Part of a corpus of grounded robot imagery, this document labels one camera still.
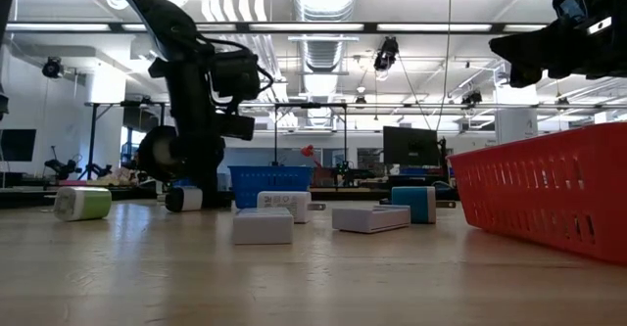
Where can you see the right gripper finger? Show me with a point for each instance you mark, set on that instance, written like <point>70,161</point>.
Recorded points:
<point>524,47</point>
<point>525,76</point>

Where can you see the plain white box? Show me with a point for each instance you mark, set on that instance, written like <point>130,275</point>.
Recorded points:
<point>263,225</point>

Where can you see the white box dark label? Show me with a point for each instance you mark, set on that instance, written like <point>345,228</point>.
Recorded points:
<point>371,218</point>

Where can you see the teal white charger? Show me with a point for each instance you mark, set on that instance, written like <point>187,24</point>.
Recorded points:
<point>414,203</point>

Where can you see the black background robot arm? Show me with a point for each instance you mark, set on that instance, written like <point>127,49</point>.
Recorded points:
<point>103,172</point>
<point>61,167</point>

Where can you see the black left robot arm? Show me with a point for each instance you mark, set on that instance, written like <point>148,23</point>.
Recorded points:
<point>161,17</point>

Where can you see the black white charger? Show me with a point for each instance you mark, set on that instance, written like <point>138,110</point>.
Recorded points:
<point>191,199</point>

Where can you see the white cylindrical lamp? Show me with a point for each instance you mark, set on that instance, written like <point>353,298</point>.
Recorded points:
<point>158,152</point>

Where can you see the white column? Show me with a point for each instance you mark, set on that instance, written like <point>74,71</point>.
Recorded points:
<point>514,125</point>

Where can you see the blue plastic basket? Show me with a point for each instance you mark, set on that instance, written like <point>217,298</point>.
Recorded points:
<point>269,179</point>

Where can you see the black ceiling spotlight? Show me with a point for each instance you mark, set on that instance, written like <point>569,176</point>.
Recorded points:
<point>471,97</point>
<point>52,67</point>
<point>360,100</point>

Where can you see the white printed charger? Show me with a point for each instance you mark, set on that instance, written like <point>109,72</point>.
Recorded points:
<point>284,200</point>

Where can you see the small red object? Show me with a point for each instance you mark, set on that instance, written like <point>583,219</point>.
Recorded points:
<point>307,151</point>

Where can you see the red plastic basket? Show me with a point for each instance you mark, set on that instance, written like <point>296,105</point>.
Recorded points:
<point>539,194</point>

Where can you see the green white charger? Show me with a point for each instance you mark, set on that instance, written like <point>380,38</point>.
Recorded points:
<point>88,203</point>

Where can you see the black computer monitor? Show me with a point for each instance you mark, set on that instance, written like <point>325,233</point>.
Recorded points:
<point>410,146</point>

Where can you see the black overhead light bar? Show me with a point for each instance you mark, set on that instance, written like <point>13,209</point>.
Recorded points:
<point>370,27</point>

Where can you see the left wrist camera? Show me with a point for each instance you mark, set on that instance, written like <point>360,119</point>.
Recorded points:
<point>235,126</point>

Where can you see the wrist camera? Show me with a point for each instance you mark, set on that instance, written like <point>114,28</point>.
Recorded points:
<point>235,126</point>
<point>570,5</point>

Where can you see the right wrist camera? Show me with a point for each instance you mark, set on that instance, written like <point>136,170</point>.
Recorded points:
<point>570,5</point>

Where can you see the dark metal stand frame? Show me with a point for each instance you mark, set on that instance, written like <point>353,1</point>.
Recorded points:
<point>92,140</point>

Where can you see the black overhead camera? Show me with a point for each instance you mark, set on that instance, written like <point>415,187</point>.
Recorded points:
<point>387,52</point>

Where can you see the silver ventilation duct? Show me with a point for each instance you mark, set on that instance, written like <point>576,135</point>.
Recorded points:
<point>323,54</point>

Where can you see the dark wall screen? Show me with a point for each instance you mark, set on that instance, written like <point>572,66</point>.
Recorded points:
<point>17,145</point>

